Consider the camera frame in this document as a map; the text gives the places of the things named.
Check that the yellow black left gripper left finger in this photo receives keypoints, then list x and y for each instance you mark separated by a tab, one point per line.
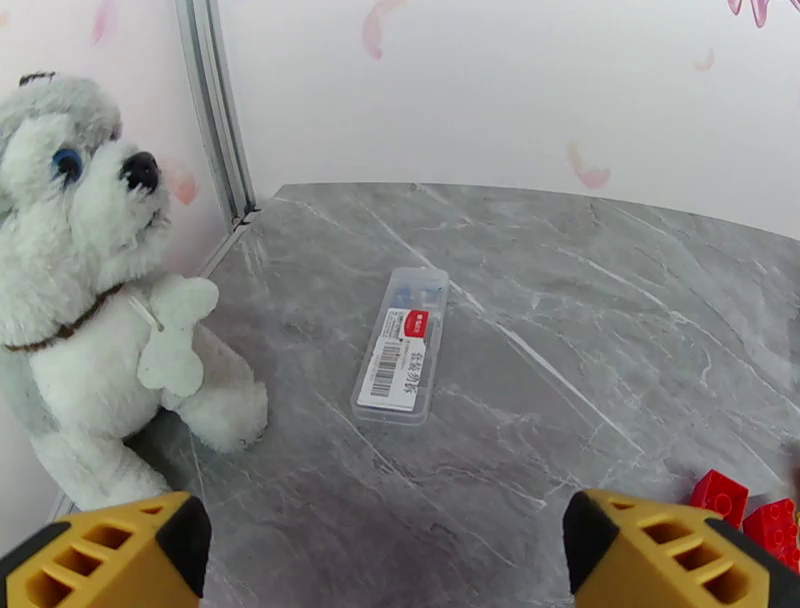
112	562

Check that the red lego brick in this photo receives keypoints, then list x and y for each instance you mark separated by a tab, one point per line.
775	531
719	497

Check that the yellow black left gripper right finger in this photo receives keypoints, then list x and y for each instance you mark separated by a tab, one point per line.
656	562

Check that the aluminium frame post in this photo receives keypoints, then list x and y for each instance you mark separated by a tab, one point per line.
215	112

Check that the grey white plush dog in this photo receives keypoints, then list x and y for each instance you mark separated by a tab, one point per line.
81	262

